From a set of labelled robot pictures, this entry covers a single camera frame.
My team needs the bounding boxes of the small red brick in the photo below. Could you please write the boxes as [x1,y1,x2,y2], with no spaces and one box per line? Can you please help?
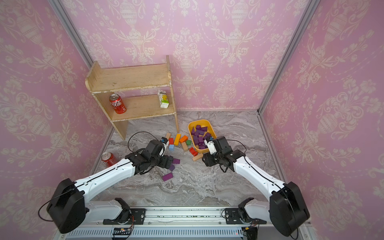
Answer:
[189,147,198,157]

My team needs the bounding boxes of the purple brick centre long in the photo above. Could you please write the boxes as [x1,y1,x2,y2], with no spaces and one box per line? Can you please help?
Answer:
[172,159,180,165]

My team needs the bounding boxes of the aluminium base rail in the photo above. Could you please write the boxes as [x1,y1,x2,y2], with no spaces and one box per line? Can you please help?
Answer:
[54,206,317,240]

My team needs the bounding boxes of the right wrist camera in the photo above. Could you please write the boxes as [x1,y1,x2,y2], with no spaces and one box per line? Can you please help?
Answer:
[204,140,217,155]

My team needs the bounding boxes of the orange brick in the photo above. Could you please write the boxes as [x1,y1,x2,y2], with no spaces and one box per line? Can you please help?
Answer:
[180,135,189,143]

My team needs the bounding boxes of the yellow long brick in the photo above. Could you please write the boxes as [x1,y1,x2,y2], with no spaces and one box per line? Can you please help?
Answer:
[174,134,181,146]

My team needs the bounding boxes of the natural wood brick small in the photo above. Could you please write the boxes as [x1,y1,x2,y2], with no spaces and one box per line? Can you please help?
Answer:
[193,153,204,162]

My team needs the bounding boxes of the wooden two-tier shelf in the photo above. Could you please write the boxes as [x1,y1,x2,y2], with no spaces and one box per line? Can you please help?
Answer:
[85,55,180,140]

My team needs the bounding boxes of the red cola can on floor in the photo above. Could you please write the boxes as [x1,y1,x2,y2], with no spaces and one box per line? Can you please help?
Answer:
[101,152,118,167]

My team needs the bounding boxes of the yellow plastic storage bin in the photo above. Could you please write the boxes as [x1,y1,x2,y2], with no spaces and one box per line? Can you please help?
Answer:
[188,120,217,153]

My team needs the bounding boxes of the beige wood brick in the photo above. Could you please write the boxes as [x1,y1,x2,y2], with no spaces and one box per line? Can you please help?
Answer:
[182,142,189,152]

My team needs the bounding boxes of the green white juice carton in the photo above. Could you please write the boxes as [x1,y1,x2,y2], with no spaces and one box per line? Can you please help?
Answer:
[158,90,170,109]

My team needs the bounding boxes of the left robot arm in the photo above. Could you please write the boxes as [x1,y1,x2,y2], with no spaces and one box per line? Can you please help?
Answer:
[45,138,174,234]

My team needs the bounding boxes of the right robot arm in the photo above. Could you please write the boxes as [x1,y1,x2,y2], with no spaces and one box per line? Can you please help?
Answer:
[203,136,310,237]

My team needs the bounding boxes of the red cola can on shelf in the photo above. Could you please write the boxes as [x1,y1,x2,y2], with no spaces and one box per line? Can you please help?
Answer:
[109,94,127,114]

